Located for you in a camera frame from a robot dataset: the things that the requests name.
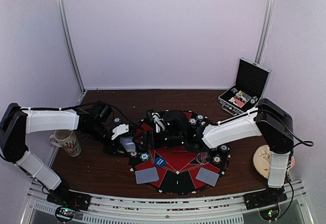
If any cream floral plate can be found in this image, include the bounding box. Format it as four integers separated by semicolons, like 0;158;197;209
253;145;271;179

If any orange patterned small plate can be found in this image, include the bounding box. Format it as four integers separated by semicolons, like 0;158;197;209
290;156;295;169

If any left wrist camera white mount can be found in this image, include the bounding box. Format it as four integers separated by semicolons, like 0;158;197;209
111;124;129;141

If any blue small blind button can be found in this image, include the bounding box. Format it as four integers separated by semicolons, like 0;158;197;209
154;157;166;167

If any left aluminium frame post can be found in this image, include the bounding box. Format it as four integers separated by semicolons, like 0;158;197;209
56;0;86;93

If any dealt blue card seat two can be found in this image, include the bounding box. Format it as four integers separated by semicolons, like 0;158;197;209
135;167;159;184

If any white floral ceramic mug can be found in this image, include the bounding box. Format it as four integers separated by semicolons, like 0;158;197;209
49;130;82;157

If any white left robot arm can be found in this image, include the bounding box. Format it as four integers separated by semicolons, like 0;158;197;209
1;101;140;206

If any aluminium poker case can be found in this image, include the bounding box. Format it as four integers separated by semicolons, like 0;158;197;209
218;58;270;116

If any clear round dealer button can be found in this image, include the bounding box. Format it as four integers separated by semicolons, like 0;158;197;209
196;152;211;164

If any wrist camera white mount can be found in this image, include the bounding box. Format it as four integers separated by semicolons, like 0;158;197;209
151;112;166;133
111;124;129;141

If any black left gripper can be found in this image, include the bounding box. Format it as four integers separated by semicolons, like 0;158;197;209
85;122;128;156

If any green chips stack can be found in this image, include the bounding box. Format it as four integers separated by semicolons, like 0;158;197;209
219;145;228;152
196;115;204;122

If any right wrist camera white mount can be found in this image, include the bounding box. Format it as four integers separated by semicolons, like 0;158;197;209
151;112;166;133

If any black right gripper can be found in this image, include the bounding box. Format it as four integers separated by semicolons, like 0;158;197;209
132;129;185;150

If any aluminium frame post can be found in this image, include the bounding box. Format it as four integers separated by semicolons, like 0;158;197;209
56;0;86;93
255;0;276;65

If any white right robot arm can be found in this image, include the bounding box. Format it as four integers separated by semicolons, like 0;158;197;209
140;99;294;205

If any right aluminium frame post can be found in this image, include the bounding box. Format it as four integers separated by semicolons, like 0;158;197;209
255;0;276;65

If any dealt blue card seat ten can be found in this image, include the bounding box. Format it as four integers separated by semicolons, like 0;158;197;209
196;167;220;186

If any round red black poker mat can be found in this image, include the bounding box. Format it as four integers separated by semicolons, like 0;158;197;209
128;118;231;195

